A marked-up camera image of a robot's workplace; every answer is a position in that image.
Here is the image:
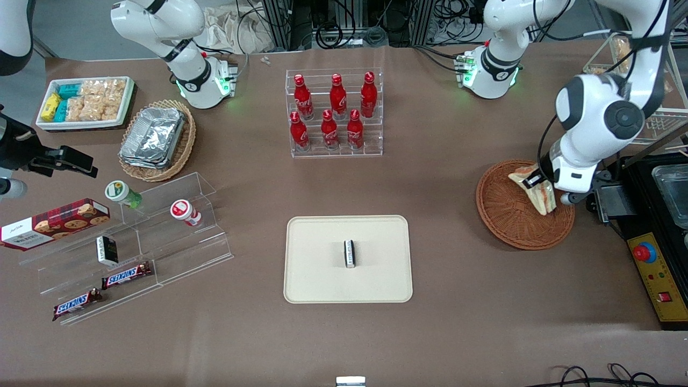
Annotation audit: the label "grey metal plate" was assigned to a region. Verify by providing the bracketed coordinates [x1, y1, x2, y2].
[593, 185, 637, 223]

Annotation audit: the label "black table machine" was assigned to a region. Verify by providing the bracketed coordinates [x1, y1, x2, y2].
[617, 154, 688, 241]

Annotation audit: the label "white rectangular snack tray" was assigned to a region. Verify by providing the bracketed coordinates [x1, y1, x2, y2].
[35, 76, 135, 132]

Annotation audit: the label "black floor cables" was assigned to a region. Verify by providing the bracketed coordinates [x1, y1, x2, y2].
[537, 363, 688, 387]

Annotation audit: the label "black base cables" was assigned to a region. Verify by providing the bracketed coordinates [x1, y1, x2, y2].
[413, 45, 469, 74]

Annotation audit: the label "beige plastic tray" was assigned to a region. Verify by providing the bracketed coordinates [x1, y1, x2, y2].
[283, 215, 413, 304]

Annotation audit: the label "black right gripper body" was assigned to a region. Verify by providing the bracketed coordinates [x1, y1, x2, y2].
[0, 110, 42, 170]

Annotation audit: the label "clear acrylic bottle rack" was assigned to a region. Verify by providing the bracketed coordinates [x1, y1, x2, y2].
[285, 67, 384, 159]

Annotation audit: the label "stacked aluminium foil containers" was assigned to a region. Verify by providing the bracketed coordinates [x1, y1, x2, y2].
[119, 106, 187, 170]

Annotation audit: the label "red tartan cookie box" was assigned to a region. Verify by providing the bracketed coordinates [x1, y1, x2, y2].
[0, 198, 111, 252]

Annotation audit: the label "round brown wicker basket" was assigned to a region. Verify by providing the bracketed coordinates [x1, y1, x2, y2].
[476, 160, 576, 251]

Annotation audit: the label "clear acrylic step shelf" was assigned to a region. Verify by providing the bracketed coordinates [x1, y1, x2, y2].
[19, 172, 235, 327]

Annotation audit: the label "crumpled beige cloth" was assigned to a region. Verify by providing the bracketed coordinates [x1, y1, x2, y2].
[201, 4, 276, 55]

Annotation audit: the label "clear glass dish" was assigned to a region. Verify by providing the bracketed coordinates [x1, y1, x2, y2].
[651, 165, 688, 230]

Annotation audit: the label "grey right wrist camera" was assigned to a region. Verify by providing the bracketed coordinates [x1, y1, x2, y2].
[0, 179, 27, 201]

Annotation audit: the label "yellow black control box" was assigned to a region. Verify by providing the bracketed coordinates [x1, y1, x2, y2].
[626, 231, 688, 331]

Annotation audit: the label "red cola bottle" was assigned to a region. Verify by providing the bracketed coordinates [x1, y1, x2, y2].
[329, 74, 348, 120]
[360, 71, 378, 119]
[346, 109, 365, 151]
[293, 74, 314, 120]
[321, 110, 340, 151]
[290, 111, 310, 152]

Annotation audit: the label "clear rice cracker bag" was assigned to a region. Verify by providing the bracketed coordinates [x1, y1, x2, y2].
[101, 95, 126, 121]
[81, 79, 127, 101]
[67, 97, 104, 122]

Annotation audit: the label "oval light wicker basket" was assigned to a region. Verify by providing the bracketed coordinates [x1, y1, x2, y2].
[118, 99, 197, 183]

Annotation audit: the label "black coiled cable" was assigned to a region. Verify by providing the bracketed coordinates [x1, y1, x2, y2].
[314, 21, 345, 50]

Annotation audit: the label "grey coiled cable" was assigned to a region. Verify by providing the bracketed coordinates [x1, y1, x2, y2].
[364, 25, 389, 47]

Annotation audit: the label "yellow snack pack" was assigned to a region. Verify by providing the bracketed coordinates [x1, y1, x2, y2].
[41, 94, 61, 122]

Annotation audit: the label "green capped small bottle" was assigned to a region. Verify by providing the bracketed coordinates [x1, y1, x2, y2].
[104, 181, 144, 210]

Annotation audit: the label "white wire basket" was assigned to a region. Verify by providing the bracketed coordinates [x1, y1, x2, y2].
[583, 31, 688, 146]

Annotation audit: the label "red capped small bottle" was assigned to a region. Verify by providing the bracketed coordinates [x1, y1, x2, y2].
[170, 199, 203, 227]

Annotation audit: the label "triangular sandwich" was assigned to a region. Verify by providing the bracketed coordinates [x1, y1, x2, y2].
[508, 165, 557, 216]

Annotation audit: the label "brown snickers bar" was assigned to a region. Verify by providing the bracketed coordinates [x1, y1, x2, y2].
[101, 261, 153, 291]
[52, 288, 103, 322]

